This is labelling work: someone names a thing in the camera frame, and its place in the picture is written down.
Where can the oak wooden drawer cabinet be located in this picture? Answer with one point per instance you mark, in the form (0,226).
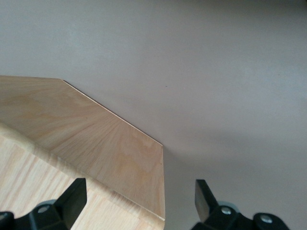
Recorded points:
(72,131)

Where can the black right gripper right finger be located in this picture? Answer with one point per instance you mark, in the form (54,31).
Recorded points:
(216,218)

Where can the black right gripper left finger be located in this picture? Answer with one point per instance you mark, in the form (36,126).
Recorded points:
(64,210)

